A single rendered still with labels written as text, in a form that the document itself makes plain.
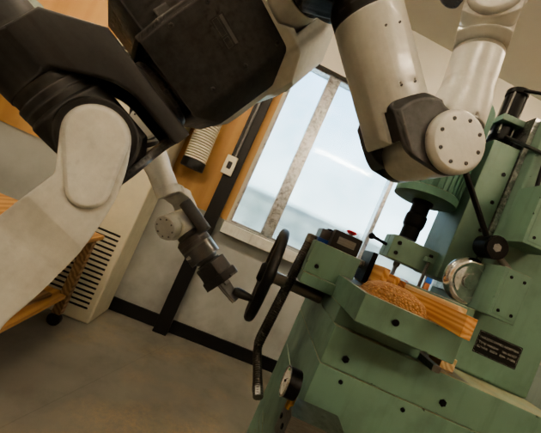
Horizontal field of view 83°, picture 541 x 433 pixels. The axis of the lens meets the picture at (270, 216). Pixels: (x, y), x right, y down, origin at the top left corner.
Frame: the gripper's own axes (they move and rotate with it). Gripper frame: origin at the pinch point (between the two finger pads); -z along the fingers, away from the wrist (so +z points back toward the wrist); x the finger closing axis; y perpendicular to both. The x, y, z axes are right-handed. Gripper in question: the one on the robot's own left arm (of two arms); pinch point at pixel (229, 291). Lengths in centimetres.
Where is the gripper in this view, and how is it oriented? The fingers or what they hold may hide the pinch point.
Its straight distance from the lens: 85.5
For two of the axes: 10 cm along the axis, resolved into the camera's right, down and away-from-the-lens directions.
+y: 5.2, -3.5, 7.8
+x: 6.2, -4.7, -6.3
